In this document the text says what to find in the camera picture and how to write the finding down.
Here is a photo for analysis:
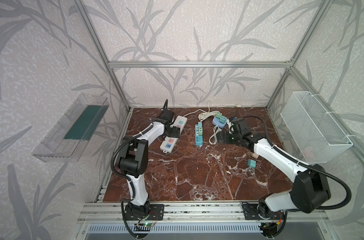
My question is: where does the aluminium front rail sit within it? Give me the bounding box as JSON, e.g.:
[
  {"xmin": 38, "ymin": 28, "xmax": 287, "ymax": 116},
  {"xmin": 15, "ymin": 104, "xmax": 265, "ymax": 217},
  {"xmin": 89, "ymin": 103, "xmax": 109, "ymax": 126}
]
[{"xmin": 76, "ymin": 201, "xmax": 331, "ymax": 224}]

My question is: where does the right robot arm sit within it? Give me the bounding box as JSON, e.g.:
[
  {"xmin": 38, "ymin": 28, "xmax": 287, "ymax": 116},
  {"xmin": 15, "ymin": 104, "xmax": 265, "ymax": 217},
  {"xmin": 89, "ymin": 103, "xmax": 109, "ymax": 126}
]
[{"xmin": 215, "ymin": 117, "xmax": 352, "ymax": 218}]

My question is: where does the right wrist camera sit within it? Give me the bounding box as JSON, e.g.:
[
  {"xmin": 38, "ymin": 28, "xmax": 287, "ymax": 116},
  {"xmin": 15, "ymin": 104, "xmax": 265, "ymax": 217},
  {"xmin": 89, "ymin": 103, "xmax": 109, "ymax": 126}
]
[{"xmin": 227, "ymin": 117, "xmax": 237, "ymax": 133}]

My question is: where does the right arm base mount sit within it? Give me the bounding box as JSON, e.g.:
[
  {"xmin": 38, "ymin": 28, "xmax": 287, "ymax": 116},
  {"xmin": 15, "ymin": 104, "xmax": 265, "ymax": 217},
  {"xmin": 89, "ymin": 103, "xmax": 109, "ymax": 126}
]
[{"xmin": 241, "ymin": 202, "xmax": 284, "ymax": 222}]

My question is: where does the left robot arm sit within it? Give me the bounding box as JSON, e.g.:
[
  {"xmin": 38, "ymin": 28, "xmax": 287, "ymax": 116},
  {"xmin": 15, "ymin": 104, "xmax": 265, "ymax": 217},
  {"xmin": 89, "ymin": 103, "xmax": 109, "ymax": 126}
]
[{"xmin": 110, "ymin": 106, "xmax": 181, "ymax": 216}]

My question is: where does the clear plastic wall tray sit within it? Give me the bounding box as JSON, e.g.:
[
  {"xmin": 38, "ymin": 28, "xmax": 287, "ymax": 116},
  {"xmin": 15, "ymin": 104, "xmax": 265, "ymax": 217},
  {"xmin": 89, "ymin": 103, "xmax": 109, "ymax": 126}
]
[{"xmin": 32, "ymin": 94, "xmax": 110, "ymax": 163}]

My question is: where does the white long power strip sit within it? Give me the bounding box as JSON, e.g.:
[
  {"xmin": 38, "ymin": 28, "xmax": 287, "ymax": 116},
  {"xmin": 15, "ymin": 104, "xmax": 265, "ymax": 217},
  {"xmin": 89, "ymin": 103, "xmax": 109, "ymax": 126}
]
[{"xmin": 160, "ymin": 116, "xmax": 187, "ymax": 154}]

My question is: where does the white bundled strip cable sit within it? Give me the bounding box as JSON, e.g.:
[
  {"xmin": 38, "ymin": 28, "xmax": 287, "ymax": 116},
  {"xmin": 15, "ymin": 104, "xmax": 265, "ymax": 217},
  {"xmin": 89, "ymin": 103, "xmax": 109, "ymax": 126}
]
[{"xmin": 183, "ymin": 101, "xmax": 242, "ymax": 122}]

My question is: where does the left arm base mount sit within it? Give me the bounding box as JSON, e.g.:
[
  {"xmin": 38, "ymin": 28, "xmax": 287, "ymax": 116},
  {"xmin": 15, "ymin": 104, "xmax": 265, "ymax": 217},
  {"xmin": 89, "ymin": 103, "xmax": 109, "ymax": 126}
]
[{"xmin": 124, "ymin": 203, "xmax": 165, "ymax": 221}]

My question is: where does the teal power strip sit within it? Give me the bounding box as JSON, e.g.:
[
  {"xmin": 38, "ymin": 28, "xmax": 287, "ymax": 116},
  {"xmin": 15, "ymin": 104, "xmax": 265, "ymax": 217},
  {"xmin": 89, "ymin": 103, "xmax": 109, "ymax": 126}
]
[{"xmin": 194, "ymin": 124, "xmax": 203, "ymax": 146}]

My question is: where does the teal green usb adapter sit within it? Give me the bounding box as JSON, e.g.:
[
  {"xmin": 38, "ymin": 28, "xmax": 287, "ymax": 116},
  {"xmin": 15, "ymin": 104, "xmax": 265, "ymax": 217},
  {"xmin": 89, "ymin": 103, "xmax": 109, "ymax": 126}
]
[{"xmin": 219, "ymin": 116, "xmax": 227, "ymax": 124}]

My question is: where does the light blue square power socket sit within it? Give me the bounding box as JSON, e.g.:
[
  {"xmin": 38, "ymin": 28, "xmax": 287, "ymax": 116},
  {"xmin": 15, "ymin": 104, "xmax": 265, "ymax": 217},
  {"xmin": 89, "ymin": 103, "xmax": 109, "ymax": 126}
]
[{"xmin": 212, "ymin": 116, "xmax": 227, "ymax": 129}]

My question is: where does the white wire mesh basket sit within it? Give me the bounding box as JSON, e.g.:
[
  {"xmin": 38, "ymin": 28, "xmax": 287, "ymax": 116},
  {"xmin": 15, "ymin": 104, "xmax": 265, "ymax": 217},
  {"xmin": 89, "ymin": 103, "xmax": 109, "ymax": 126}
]
[{"xmin": 281, "ymin": 91, "xmax": 353, "ymax": 164}]

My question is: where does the white socket cable with plug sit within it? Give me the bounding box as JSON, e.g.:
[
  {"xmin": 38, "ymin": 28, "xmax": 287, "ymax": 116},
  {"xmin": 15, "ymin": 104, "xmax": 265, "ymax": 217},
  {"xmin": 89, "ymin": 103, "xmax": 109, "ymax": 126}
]
[{"xmin": 208, "ymin": 125, "xmax": 221, "ymax": 145}]

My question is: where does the light green usb adapter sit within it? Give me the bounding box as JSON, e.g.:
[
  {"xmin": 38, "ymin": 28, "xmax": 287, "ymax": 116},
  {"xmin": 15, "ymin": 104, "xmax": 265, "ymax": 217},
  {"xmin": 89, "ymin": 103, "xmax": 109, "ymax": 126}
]
[{"xmin": 215, "ymin": 112, "xmax": 222, "ymax": 119}]

